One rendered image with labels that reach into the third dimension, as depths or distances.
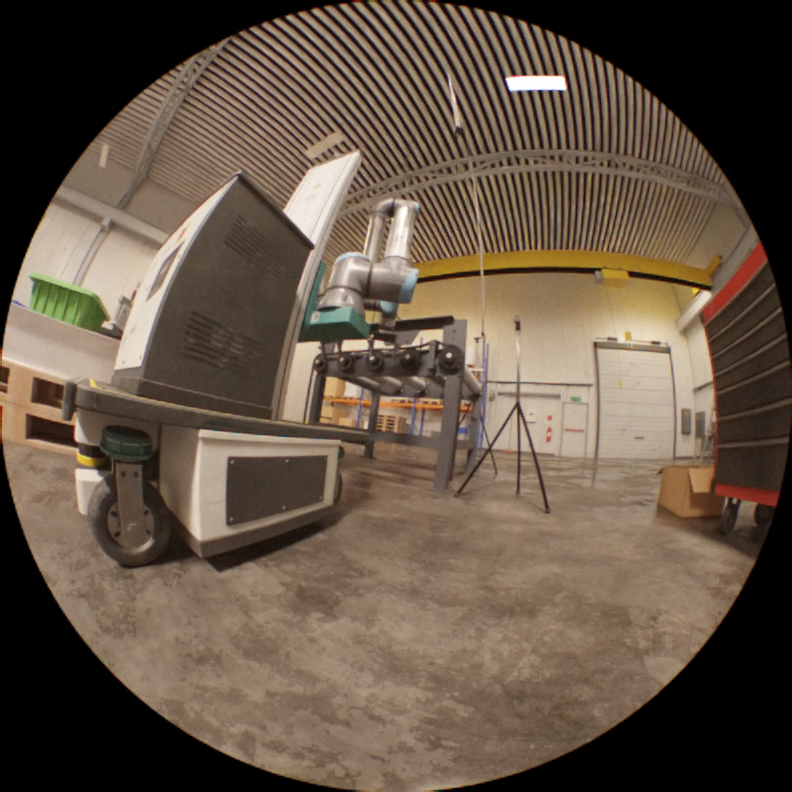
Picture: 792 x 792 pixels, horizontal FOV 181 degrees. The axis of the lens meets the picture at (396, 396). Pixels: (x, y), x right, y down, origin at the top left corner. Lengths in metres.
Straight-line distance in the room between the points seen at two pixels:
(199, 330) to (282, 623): 0.53
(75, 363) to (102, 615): 1.16
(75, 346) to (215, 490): 1.16
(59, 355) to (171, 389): 1.08
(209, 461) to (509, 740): 0.58
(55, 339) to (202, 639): 1.34
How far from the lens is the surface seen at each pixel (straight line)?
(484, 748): 0.37
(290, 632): 0.46
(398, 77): 8.31
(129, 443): 0.48
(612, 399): 11.43
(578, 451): 10.82
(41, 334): 1.55
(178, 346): 0.51
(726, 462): 1.29
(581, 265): 9.19
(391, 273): 0.96
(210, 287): 0.55
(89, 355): 1.47
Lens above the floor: 0.34
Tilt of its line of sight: 8 degrees up
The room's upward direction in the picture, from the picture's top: 7 degrees clockwise
